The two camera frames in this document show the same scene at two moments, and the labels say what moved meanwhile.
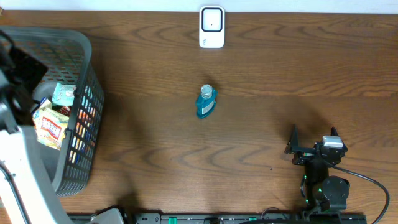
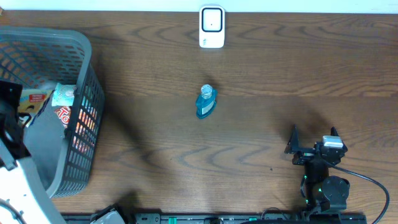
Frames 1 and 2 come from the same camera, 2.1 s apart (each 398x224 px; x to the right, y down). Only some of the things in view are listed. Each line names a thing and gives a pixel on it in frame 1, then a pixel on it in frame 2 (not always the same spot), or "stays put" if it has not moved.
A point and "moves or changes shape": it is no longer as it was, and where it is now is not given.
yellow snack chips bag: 50,126 moves or changes shape
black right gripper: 293,143 stays put
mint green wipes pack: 64,94 stays put
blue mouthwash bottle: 206,104 stays put
